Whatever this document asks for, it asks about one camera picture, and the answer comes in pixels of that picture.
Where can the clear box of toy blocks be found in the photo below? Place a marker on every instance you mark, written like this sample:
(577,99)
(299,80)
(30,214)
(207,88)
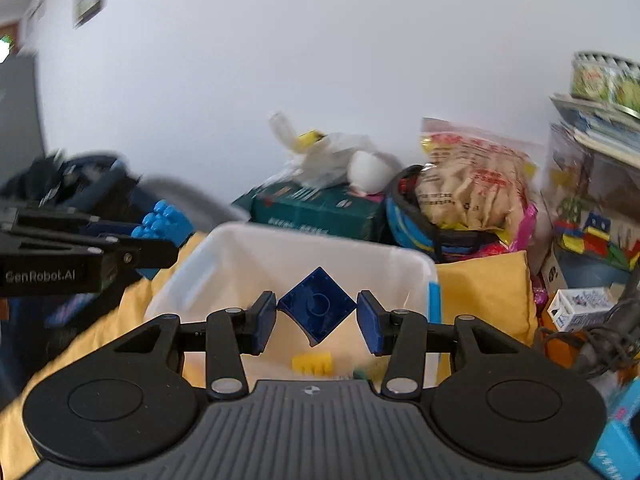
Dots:
(591,192)

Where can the dark blue square brick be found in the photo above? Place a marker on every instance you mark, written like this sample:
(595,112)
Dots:
(317,305)

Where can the light blue book box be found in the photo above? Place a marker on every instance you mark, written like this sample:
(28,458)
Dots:
(616,455)

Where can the stack of books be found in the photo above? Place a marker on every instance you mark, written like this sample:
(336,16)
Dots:
(595,122)

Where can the translucent white plastic bin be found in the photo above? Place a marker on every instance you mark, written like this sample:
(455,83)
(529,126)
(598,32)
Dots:
(238,261)

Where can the grey cabinet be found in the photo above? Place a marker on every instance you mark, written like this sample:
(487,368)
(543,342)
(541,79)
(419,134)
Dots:
(21,139)

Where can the blue black round basket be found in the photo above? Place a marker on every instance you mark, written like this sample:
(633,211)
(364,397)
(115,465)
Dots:
(411,229)

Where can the yellow quilted cloth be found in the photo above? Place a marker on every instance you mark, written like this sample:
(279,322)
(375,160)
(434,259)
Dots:
(496,289)

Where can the dark green cardboard box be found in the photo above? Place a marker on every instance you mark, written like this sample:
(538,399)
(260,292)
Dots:
(336,211)

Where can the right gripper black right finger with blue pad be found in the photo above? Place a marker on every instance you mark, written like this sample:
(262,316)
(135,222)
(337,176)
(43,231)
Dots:
(405,337)

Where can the clear bag of snacks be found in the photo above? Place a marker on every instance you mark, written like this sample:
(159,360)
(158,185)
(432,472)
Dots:
(475,182)

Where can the orange cardboard box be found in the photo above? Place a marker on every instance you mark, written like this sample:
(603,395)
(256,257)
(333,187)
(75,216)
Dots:
(590,353)

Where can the dark blue mesh playpen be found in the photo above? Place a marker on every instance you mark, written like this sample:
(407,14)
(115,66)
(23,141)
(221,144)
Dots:
(34,331)

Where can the round printed tin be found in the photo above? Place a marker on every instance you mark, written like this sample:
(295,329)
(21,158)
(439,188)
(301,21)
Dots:
(607,78)

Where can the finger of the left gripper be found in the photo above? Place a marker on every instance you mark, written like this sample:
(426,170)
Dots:
(141,253)
(55,224)

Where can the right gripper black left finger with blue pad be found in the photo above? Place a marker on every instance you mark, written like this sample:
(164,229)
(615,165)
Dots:
(224,337)

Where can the yellow toy brick in bin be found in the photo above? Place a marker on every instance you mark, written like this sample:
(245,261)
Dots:
(313,364)

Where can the white plastic bag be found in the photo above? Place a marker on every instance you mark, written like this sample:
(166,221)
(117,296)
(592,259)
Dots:
(315,159)

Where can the small white carton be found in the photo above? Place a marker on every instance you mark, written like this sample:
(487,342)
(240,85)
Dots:
(577,308)

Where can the light blue toy brick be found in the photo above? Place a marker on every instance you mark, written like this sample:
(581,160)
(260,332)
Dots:
(165,222)

